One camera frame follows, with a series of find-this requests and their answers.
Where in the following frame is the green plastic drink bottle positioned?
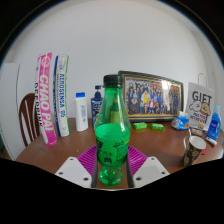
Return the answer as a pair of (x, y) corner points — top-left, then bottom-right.
(93, 74), (132, 187)

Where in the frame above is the patterned paper cup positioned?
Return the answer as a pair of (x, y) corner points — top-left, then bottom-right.
(182, 135), (207, 168)

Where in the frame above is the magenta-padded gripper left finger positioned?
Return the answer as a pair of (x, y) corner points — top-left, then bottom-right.
(54, 144), (100, 189)

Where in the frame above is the white lotion bottle blue cap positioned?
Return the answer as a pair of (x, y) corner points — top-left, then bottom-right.
(74, 92), (89, 132)

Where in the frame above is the dark blue pump bottle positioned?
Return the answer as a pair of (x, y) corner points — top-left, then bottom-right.
(90, 85), (104, 127)

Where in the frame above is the dark wooden chair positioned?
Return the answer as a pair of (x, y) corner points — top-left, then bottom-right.
(18, 92), (43, 148)

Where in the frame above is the framed group photo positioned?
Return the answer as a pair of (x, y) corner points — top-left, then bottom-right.
(117, 70), (185, 123)

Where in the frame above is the white green shuttlecock tube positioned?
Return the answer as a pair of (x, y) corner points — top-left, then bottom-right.
(53, 54), (71, 138)

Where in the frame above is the white paper gift bag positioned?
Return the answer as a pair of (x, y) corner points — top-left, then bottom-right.
(184, 72), (216, 132)

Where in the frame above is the blue detergent bottle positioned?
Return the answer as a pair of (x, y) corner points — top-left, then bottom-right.
(206, 104), (222, 142)

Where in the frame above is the pink shuttlecock tube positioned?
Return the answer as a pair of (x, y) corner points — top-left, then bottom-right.
(34, 52), (59, 147)

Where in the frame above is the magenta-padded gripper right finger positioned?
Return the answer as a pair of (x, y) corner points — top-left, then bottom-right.
(125, 144), (170, 189)

